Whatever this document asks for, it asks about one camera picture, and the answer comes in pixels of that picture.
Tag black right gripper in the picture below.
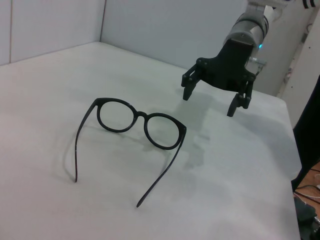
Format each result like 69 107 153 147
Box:
180 39 256 118

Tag black round-framed glasses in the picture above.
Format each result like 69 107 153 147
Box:
74 97 188 209

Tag black upright panel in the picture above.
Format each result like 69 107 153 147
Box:
291 74 320 192

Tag black bundle on floor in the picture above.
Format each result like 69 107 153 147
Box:
293 196 320 240

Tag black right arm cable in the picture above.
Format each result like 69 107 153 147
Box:
248 56 266 76

